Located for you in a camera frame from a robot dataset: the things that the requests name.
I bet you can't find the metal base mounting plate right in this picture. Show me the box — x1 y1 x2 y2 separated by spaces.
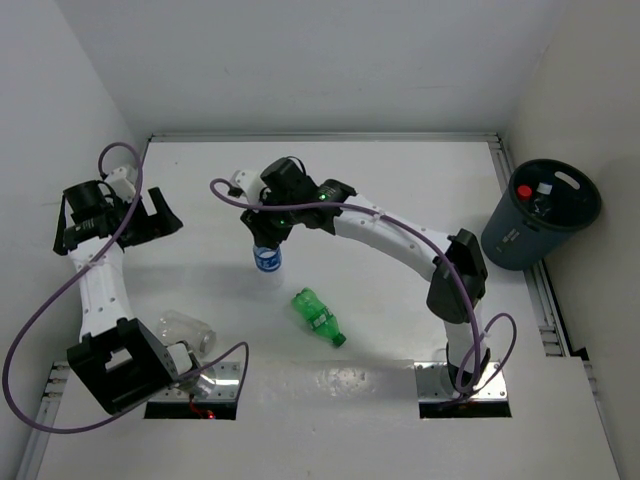
413 360 509 403

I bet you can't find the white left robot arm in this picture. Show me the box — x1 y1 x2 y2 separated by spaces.
54 174 196 415

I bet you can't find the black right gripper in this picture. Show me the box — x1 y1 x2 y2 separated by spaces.
241 188 299 248

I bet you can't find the dark grey waste bin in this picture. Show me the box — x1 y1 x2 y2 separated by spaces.
481 159 602 271

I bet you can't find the clear bottle blue label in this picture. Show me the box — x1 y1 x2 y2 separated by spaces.
252 245 282 274

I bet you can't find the clear bottle in bin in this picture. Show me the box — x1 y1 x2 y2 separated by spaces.
533 182 566 217

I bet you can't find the clear plastic wide jar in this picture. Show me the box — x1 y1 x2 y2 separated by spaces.
156 310 216 358

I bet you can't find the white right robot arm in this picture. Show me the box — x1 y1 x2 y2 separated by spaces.
231 157 490 393

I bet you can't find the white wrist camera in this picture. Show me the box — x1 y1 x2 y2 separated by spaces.
230 170 266 204
105 165 138 202

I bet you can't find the clear bottle red cap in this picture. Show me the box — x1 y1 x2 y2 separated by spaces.
516 185 544 218

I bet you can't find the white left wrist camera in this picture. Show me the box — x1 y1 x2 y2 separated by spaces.
105 165 138 202

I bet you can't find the metal base mounting plate left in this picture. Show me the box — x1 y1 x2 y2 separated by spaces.
192 361 242 402

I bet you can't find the metal base mounting plate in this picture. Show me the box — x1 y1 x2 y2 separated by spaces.
413 360 509 403
192 361 242 402

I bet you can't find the green plastic soda bottle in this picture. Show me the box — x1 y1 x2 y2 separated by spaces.
291 288 346 348

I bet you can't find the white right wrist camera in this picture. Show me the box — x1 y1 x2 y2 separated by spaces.
230 170 266 204

